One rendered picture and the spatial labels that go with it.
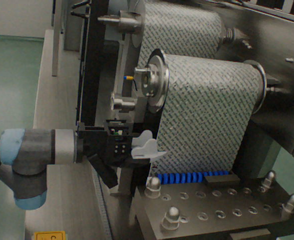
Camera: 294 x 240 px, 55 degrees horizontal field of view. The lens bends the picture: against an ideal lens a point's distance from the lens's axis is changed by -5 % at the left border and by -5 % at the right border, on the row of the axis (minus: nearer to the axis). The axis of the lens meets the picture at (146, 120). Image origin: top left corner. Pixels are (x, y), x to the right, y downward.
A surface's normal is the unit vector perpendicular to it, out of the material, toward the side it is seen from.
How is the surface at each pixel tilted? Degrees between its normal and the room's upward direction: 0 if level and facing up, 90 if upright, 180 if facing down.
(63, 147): 61
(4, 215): 0
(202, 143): 90
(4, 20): 90
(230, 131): 90
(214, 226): 0
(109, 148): 90
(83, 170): 0
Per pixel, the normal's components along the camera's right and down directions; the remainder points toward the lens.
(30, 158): 0.30, 0.51
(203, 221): 0.17, -0.88
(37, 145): 0.32, -0.15
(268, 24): -0.95, -0.02
